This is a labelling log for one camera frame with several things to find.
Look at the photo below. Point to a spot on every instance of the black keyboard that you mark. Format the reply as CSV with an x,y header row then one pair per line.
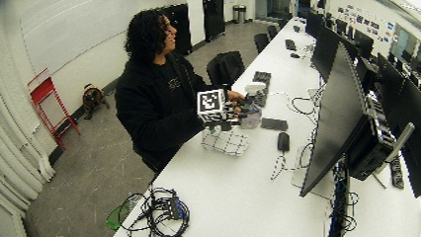
x,y
290,44
261,78

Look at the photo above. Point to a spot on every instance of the tall black cabinet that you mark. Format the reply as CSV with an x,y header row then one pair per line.
x,y
180,28
213,18

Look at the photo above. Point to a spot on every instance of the white ribbed radiator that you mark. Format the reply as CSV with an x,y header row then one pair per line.
x,y
20,158

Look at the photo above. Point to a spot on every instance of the flat black pad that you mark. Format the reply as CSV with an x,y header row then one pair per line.
x,y
274,124

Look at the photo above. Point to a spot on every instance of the black office chair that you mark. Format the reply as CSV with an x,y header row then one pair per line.
x,y
225,67
272,31
261,41

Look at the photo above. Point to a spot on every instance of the black remote control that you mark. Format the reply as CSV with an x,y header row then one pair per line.
x,y
397,173

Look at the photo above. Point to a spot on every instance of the white cube with black markers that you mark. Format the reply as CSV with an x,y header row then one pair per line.
x,y
210,103

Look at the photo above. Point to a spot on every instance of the black computer mouse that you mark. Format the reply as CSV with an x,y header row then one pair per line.
x,y
294,55
282,141

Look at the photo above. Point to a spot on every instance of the large black monitor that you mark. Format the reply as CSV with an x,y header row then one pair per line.
x,y
337,121

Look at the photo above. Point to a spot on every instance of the white checked cloth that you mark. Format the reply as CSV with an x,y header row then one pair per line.
x,y
225,142

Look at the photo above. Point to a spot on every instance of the grey trash can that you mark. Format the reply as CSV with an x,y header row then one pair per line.
x,y
238,14

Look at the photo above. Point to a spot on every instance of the small brown black dog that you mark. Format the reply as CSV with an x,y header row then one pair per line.
x,y
92,98

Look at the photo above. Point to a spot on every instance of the clear spray bottle white top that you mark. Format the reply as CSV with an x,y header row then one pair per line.
x,y
252,118

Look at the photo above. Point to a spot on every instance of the red metal step ladder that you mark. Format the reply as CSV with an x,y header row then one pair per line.
x,y
45,95

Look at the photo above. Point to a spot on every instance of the black computer box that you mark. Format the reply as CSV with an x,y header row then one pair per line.
x,y
368,151

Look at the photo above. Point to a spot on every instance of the green translucent object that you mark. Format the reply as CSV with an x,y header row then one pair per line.
x,y
117,215

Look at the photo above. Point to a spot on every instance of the the person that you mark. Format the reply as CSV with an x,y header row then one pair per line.
x,y
153,98

